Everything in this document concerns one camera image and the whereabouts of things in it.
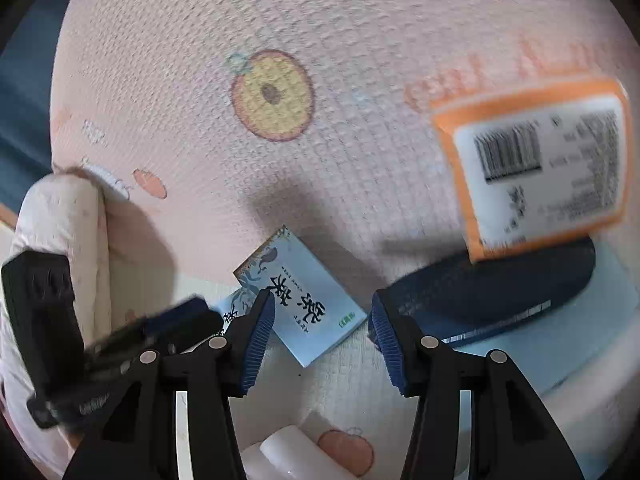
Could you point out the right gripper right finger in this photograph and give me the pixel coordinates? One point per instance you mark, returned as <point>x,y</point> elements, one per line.
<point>405,349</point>

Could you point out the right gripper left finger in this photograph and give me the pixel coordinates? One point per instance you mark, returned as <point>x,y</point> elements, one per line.
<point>247,338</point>

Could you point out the light blue tea box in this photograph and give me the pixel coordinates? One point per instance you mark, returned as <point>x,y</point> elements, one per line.
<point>237,304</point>
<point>314,313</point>

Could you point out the dark blue denim pouch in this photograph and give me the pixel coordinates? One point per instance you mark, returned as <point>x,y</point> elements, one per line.
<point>460,302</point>

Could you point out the white paper roll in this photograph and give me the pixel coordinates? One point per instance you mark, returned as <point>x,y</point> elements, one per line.
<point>257,466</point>
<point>596,407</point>
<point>295,456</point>

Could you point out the orange tissue pack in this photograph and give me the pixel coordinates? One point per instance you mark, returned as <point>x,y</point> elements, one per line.
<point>540,165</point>

